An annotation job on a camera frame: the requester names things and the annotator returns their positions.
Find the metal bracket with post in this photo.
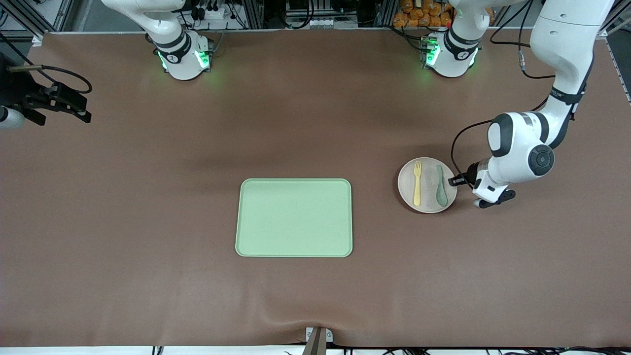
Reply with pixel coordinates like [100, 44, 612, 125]
[302, 326, 334, 355]

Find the brown table mat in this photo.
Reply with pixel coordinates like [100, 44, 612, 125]
[0, 28, 631, 348]

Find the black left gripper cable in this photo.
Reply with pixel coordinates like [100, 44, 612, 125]
[451, 0, 592, 180]

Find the aluminium frame post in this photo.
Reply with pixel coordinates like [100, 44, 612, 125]
[376, 0, 399, 28]
[244, 0, 265, 29]

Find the light green rectangular tray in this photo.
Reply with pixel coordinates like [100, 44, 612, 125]
[235, 178, 353, 258]

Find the yellow plastic fork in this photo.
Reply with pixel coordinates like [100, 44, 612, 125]
[413, 161, 423, 207]

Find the green plastic spoon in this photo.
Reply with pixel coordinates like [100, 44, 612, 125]
[435, 165, 448, 208]

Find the black electronics box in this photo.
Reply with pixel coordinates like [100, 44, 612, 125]
[286, 0, 375, 28]

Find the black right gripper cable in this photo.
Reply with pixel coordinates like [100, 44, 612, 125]
[0, 32, 93, 94]

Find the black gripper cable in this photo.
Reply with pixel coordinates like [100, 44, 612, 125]
[451, 0, 592, 180]
[0, 32, 93, 94]

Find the round beige plate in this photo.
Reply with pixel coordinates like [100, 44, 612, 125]
[397, 157, 458, 213]

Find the orange packaged snacks pile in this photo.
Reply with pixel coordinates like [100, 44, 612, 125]
[393, 0, 454, 28]

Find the aluminium frame profile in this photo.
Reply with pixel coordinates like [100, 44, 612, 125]
[596, 0, 631, 40]
[0, 0, 74, 46]

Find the white power strip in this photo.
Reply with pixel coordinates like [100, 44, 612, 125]
[195, 2, 227, 20]

